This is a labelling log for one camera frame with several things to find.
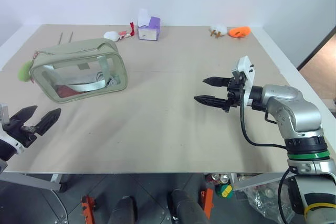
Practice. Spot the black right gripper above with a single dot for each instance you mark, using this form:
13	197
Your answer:
235	93

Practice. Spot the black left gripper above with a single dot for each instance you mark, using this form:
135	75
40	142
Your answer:
22	132

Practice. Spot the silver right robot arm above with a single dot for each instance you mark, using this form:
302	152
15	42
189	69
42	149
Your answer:
294	103

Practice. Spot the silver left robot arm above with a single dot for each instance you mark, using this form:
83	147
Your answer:
4	150

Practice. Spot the green clear toiletry bag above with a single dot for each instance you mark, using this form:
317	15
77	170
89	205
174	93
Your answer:
78	51

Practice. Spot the red cloth item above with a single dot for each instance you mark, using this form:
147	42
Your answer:
64	91

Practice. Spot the green fluffy pom-pom charm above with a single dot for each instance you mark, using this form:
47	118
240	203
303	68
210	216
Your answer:
24	72

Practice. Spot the white duck toy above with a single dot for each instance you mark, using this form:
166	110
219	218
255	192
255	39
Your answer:
219	29

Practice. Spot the orange plush toy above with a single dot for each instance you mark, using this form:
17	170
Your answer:
239	31

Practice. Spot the grey white rolled cloth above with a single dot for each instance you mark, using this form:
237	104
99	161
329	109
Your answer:
111	79

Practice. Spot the purple tissue box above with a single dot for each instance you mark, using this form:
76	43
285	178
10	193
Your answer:
151	31

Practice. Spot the red drink can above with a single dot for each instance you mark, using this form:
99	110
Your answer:
212	177

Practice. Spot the dark rounded base cover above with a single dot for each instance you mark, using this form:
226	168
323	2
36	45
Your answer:
26	205

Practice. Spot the silver drink can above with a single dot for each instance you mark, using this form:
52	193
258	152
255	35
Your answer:
224	178

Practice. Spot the green and yellow ball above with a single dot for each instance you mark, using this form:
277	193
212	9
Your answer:
224	190

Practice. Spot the red and white toy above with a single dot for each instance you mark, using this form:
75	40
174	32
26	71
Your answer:
130	32

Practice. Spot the white tissue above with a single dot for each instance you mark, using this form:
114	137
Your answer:
143	16

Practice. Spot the orange clamp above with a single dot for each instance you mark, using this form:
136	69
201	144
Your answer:
208	203
88	207

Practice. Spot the white plush toy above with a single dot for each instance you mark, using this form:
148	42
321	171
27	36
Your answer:
110	36

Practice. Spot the dark rounded shape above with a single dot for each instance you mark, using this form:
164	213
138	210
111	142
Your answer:
124	211
183	208

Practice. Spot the clear plastic bag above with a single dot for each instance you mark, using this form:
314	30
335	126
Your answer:
265	200

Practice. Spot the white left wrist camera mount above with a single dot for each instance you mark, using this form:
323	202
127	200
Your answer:
16	147

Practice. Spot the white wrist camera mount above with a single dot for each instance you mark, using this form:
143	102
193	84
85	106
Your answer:
247	69
16	147

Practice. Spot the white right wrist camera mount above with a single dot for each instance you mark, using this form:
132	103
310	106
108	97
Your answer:
247	69

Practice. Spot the grey table frame bracket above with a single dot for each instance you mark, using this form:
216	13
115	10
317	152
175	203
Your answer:
44	182
257	180

